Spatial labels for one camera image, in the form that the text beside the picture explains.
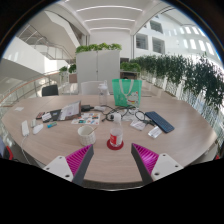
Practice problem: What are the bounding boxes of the white cabinet topped with plants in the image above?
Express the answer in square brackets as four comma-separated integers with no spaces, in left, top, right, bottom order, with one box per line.
[75,42,123,96]

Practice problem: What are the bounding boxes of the flat round red coaster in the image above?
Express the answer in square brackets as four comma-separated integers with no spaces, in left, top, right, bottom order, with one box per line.
[106,138,125,151]

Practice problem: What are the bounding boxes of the white plastic packet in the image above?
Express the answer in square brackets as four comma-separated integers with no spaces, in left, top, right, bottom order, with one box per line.
[147,125,163,139]

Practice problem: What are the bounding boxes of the white grid-pattern cup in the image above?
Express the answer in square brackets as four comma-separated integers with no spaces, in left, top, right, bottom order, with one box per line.
[77,124,97,147]

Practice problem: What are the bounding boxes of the clear water bottle red label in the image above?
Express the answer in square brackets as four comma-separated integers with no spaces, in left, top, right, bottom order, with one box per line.
[109,113,124,148]

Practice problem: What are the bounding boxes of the small planters with green plants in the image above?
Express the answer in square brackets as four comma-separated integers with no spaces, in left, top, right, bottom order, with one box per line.
[58,63,78,84]

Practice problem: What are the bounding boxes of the white computer mouse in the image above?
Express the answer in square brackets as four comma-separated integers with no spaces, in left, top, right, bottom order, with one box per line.
[32,123,45,135]

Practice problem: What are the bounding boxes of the black office chair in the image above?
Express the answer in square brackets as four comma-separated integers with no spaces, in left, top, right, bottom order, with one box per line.
[41,84,60,98]

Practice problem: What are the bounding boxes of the white chair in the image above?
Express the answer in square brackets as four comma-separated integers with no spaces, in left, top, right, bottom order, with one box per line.
[80,80,109,96]

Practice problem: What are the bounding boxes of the black cable bundle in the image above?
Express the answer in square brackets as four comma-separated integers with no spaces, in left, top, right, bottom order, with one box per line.
[99,104,156,127]

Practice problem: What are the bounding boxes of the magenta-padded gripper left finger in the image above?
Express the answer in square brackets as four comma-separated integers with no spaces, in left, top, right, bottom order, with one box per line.
[43,143,95,187]

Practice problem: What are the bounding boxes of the dark blue keyboard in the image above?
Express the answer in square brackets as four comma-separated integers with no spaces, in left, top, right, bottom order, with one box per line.
[144,110,176,134]

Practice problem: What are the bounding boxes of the small black device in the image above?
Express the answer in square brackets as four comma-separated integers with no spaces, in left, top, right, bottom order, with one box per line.
[80,104,93,112]

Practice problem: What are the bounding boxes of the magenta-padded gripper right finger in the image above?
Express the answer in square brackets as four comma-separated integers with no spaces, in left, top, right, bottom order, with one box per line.
[130,143,184,185]

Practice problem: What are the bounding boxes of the white power strip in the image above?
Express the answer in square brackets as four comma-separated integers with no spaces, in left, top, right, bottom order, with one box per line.
[21,120,30,138]

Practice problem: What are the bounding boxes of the wooden planter with green plants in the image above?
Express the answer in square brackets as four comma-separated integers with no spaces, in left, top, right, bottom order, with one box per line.
[119,61,142,80]

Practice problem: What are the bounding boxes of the row of green potted plants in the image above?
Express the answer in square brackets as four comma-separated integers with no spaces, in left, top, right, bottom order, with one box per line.
[129,53,224,111]

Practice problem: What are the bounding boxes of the colourful sticker sheet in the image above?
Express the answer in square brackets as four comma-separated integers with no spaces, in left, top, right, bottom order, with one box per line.
[70,112,101,126]

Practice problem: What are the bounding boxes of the green tote bag cat print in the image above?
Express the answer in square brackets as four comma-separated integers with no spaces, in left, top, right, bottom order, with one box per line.
[111,78,143,108]

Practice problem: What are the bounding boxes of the tall clear bottle white lid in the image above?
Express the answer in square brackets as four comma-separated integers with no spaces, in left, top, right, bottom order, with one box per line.
[97,79,109,107]

